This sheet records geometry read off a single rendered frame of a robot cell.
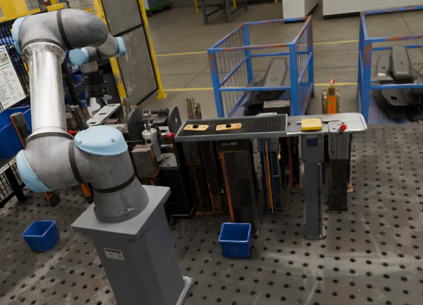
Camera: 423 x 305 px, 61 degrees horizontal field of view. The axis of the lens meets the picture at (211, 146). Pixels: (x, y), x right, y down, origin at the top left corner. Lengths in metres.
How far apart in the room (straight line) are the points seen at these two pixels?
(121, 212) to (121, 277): 0.22
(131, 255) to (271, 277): 0.51
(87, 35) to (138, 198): 0.51
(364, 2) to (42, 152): 8.62
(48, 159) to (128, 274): 0.39
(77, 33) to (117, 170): 0.44
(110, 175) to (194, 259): 0.60
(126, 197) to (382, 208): 1.03
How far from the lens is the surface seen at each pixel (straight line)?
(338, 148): 1.39
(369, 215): 1.54
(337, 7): 9.19
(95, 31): 1.18
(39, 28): 1.17
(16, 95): 2.19
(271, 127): 1.17
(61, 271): 1.58
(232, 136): 1.15
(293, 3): 9.22
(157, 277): 1.10
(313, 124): 1.18
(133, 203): 0.98
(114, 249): 1.04
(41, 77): 1.09
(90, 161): 0.92
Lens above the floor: 1.67
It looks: 27 degrees down
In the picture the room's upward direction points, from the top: 10 degrees counter-clockwise
